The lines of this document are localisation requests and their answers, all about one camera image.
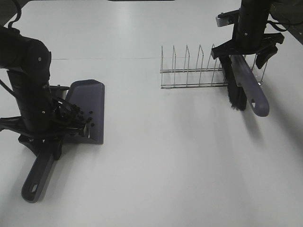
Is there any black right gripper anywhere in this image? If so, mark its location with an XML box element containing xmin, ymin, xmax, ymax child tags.
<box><xmin>211</xmin><ymin>14</ymin><xmax>284</xmax><ymax>69</ymax></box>

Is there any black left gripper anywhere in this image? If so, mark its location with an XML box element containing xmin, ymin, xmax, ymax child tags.
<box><xmin>0</xmin><ymin>87</ymin><xmax>88</xmax><ymax>155</ymax></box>

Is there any pile of coffee beans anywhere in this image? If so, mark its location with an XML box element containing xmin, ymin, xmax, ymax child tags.
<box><xmin>71</xmin><ymin>105</ymin><xmax>95</xmax><ymax>127</ymax></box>

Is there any purple plastic dustpan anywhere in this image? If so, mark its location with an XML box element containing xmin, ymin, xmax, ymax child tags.
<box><xmin>18</xmin><ymin>79</ymin><xmax>105</xmax><ymax>203</ymax></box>

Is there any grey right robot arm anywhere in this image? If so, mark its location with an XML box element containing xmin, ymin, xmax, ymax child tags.
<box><xmin>211</xmin><ymin>0</ymin><xmax>303</xmax><ymax>70</ymax></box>

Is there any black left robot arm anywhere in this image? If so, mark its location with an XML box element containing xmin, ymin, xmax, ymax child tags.
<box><xmin>0</xmin><ymin>26</ymin><xmax>86</xmax><ymax>160</ymax></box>

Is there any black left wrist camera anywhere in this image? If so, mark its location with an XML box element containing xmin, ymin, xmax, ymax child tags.
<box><xmin>49</xmin><ymin>85</ymin><xmax>70</xmax><ymax>99</ymax></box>

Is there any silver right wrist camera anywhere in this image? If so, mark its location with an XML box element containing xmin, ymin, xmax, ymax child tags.
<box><xmin>215</xmin><ymin>9</ymin><xmax>240</xmax><ymax>27</ymax></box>

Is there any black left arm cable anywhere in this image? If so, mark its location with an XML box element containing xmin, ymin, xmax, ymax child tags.
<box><xmin>7</xmin><ymin>0</ymin><xmax>22</xmax><ymax>30</ymax></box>

